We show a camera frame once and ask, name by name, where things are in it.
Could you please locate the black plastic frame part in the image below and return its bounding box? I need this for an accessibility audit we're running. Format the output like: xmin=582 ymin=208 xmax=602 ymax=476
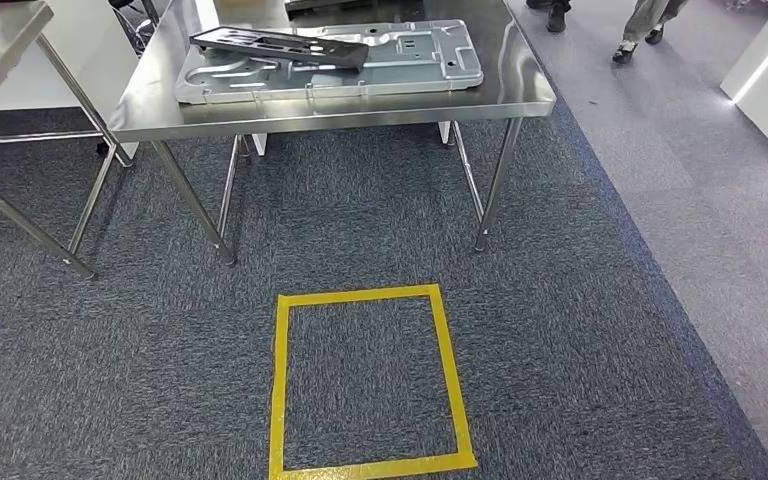
xmin=189 ymin=25 xmax=371 ymax=71

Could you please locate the stainless steel workbench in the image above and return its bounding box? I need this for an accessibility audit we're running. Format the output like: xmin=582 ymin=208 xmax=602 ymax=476
xmin=106 ymin=0 xmax=558 ymax=266

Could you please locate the stamped grey metal plate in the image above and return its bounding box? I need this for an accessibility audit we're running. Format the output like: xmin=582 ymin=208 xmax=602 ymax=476
xmin=175 ymin=19 xmax=485 ymax=106

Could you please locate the person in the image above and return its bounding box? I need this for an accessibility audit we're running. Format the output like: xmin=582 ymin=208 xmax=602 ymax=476
xmin=526 ymin=0 xmax=574 ymax=34
xmin=612 ymin=0 xmax=690 ymax=66

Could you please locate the stainless steel table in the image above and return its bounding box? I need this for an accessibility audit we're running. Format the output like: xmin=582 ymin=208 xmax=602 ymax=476
xmin=0 ymin=0 xmax=137 ymax=281

